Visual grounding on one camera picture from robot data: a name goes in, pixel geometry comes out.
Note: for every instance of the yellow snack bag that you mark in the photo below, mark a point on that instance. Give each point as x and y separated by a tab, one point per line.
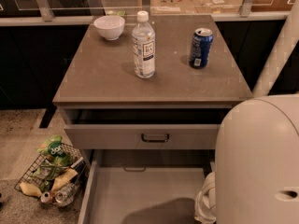
63	179

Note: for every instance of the cardboard box left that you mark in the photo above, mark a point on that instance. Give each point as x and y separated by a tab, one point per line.
172	7

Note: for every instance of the green chip bag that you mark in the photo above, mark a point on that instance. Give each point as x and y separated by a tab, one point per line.
53	151

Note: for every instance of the black wire basket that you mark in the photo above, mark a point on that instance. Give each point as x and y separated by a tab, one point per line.
40	176

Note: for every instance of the grey top drawer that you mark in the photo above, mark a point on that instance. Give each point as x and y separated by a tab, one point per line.
146	128

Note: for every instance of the white ceramic bowl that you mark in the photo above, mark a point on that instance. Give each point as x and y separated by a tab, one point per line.
109	27

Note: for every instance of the blue soda can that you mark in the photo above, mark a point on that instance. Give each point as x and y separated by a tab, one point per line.
200	47

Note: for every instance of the clear plastic water bottle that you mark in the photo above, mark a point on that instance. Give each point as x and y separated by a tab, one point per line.
143	37

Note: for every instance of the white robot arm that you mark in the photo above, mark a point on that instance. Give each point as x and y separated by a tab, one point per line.
256	177

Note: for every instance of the metal railing frame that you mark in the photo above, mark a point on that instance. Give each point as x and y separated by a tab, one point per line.
25	12

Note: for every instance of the crushed silver can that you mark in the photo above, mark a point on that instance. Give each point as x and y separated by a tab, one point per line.
61	197

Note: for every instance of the grey drawer cabinet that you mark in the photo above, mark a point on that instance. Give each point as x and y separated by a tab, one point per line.
102	75

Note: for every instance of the grey drawer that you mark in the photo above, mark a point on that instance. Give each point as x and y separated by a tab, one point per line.
144	186
146	128

